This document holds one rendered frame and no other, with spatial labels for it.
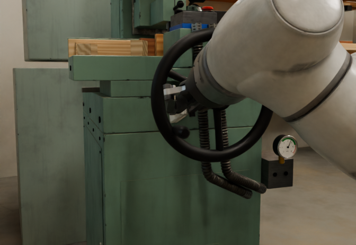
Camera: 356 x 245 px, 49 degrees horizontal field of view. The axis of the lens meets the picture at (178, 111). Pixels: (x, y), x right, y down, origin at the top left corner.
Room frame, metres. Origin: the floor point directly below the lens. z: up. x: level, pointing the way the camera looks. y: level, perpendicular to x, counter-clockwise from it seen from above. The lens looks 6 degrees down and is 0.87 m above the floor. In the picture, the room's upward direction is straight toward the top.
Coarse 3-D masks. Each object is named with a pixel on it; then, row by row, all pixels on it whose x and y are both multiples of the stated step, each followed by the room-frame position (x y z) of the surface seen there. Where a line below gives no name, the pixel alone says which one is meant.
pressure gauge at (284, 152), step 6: (276, 138) 1.04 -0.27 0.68; (282, 138) 1.02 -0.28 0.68; (288, 138) 1.02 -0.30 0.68; (294, 138) 1.03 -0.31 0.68; (276, 144) 1.02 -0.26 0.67; (282, 144) 1.02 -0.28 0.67; (288, 144) 1.02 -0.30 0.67; (294, 144) 1.03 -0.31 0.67; (276, 150) 1.02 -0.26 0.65; (282, 150) 1.02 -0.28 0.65; (288, 150) 1.02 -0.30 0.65; (294, 150) 1.03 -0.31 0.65; (282, 156) 1.02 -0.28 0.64; (288, 156) 1.02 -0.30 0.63; (282, 162) 1.04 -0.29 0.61
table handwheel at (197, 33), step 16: (192, 32) 0.81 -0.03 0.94; (208, 32) 0.81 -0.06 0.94; (176, 48) 0.79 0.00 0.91; (160, 64) 0.79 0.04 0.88; (160, 80) 0.78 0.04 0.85; (176, 80) 0.80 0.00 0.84; (160, 96) 0.78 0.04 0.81; (160, 112) 0.78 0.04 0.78; (272, 112) 0.87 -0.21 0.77; (160, 128) 0.79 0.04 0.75; (256, 128) 0.86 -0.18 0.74; (176, 144) 0.79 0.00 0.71; (240, 144) 0.84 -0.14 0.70; (208, 160) 0.82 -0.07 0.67; (224, 160) 0.83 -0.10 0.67
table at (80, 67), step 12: (72, 60) 0.92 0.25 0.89; (84, 60) 0.92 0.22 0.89; (96, 60) 0.93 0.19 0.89; (108, 60) 0.94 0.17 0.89; (120, 60) 0.95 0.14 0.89; (132, 60) 0.95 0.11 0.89; (144, 60) 0.96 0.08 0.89; (156, 60) 0.97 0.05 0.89; (72, 72) 0.94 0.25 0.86; (84, 72) 0.92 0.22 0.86; (96, 72) 0.93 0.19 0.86; (108, 72) 0.94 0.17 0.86; (120, 72) 0.95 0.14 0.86; (132, 72) 0.95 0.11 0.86; (144, 72) 0.96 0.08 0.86; (180, 72) 0.89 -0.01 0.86
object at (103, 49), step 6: (78, 42) 1.07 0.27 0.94; (84, 42) 1.07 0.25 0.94; (90, 42) 1.08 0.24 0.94; (96, 42) 1.08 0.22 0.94; (102, 48) 1.09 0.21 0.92; (108, 48) 1.09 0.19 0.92; (114, 48) 1.10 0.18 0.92; (120, 48) 1.10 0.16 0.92; (126, 48) 1.11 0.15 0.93; (102, 54) 1.09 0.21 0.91; (108, 54) 1.09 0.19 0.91; (114, 54) 1.10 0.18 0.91; (120, 54) 1.10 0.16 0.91; (126, 54) 1.11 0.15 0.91
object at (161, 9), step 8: (160, 0) 1.12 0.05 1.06; (168, 0) 1.10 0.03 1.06; (176, 0) 1.11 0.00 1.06; (184, 0) 1.12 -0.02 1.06; (152, 8) 1.21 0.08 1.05; (160, 8) 1.12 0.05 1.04; (168, 8) 1.10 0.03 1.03; (184, 8) 1.12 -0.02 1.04; (152, 16) 1.21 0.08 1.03; (160, 16) 1.12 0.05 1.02; (168, 16) 1.10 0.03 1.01; (152, 24) 1.21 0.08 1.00; (160, 24) 1.18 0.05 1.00
